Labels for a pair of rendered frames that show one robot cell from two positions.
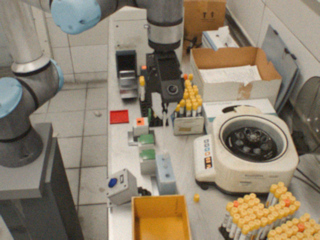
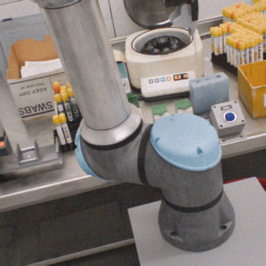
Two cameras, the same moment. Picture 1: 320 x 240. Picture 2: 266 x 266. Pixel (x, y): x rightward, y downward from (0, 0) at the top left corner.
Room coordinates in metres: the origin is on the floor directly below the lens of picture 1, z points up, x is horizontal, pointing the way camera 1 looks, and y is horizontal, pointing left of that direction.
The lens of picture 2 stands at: (0.79, 1.07, 1.61)
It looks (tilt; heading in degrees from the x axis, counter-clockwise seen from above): 35 degrees down; 272
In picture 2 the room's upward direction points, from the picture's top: 11 degrees counter-clockwise
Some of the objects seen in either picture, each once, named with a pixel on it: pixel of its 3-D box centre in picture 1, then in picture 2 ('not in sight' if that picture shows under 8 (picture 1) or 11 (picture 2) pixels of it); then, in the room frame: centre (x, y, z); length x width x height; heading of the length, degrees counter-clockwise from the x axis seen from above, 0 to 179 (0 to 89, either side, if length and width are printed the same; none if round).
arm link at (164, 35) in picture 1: (163, 29); not in sight; (0.66, -0.02, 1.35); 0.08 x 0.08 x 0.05
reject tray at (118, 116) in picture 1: (119, 116); not in sight; (0.94, 0.13, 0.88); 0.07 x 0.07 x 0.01; 6
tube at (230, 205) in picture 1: (227, 217); (242, 59); (0.48, -0.18, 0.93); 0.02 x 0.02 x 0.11
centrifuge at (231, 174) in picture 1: (244, 151); (164, 59); (0.71, -0.26, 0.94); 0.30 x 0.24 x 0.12; 87
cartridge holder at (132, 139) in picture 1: (141, 135); not in sight; (0.83, 0.05, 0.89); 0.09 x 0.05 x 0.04; 95
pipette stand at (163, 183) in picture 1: (164, 179); (209, 94); (0.61, -0.02, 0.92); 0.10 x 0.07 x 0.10; 8
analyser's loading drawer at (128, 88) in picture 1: (127, 76); (20, 157); (1.13, 0.11, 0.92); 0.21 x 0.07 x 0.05; 6
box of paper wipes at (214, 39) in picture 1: (221, 40); not in sight; (1.42, -0.30, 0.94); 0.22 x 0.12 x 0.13; 10
